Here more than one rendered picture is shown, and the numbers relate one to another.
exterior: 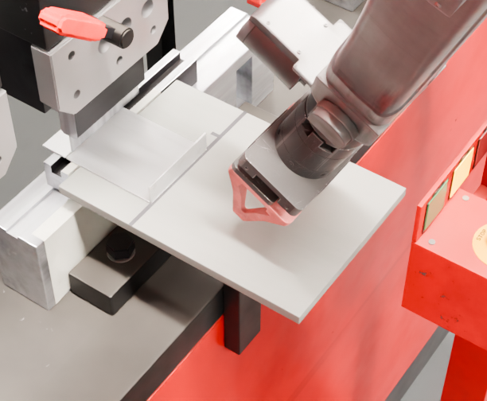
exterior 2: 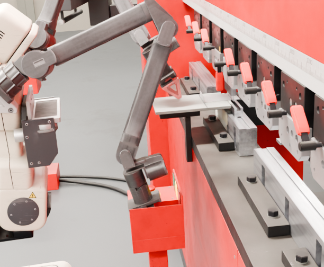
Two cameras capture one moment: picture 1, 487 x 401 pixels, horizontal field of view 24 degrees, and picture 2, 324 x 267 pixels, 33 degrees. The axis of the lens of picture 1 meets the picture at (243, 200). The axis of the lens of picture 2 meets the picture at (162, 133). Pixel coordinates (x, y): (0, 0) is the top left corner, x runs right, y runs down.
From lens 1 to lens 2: 2.45 m
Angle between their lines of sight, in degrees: 104
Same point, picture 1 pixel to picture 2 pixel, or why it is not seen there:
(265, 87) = (237, 149)
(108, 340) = (198, 122)
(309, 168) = not seen: hidden behind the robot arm
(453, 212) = (171, 194)
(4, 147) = (208, 56)
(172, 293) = (197, 128)
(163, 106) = (225, 103)
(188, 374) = not seen: hidden behind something
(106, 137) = (225, 96)
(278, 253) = (166, 100)
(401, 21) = not seen: outside the picture
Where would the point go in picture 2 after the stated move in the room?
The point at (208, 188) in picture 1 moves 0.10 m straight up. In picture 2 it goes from (193, 100) to (192, 73)
